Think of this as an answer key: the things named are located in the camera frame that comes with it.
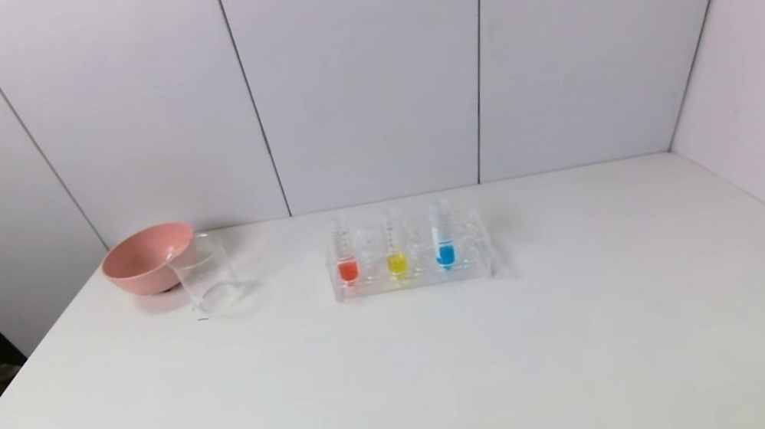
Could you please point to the test tube with red pigment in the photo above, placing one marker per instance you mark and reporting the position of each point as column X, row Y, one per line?
column 348, row 271

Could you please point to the test tube with yellow pigment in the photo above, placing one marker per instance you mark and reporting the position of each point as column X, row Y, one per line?
column 397, row 265

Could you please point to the test tube with blue pigment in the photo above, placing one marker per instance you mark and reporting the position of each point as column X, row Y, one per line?
column 445, row 255

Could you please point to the clear acrylic test tube rack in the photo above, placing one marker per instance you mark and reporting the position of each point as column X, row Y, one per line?
column 424, row 277

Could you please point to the clear glass beaker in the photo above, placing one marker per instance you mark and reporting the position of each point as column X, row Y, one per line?
column 212, row 286

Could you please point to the pink plastic bowl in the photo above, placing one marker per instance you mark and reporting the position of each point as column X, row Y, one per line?
column 142, row 266

